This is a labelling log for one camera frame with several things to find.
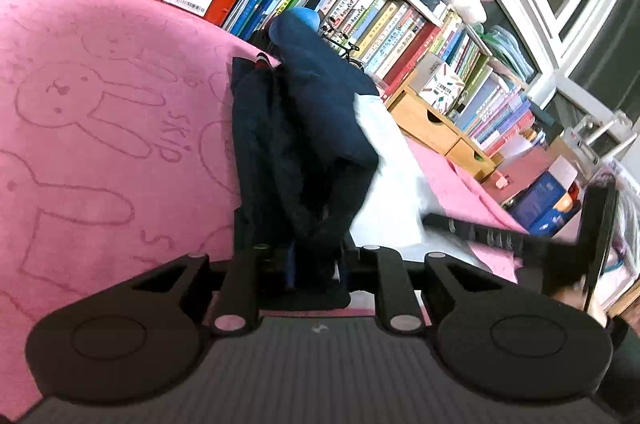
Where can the miniature black bicycle model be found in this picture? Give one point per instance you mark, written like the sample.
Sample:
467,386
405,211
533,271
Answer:
341,44

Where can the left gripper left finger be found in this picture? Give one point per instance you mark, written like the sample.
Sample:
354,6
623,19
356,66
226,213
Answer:
235,311

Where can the navy and white jacket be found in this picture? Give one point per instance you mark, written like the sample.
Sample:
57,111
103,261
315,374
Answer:
319,158

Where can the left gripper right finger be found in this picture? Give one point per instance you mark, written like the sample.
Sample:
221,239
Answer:
381,272

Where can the wooden desktop drawer shelf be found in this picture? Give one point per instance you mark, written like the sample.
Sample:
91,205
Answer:
424,124

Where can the blue plush ball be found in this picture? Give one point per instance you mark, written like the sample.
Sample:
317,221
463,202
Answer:
294,25

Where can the white pencil-pattern box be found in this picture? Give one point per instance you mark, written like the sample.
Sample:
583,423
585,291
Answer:
442,89

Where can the blue paper gift bag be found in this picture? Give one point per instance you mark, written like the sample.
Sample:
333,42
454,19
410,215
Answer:
548,204

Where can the pink rabbit-print blanket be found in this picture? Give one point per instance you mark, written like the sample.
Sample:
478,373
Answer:
117,156

